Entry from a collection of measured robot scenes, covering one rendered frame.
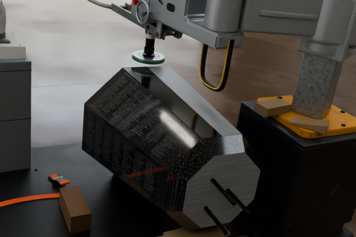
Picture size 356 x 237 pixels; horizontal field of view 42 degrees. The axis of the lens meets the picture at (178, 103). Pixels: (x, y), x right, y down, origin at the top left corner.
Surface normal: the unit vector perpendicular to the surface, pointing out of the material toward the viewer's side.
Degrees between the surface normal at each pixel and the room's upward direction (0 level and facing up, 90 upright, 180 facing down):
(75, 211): 0
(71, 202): 0
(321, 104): 90
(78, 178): 0
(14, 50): 90
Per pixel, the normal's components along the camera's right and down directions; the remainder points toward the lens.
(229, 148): 0.33, -0.58
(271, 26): 0.21, 0.40
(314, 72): -0.54, 0.26
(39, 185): 0.13, -0.91
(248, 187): 0.42, 0.40
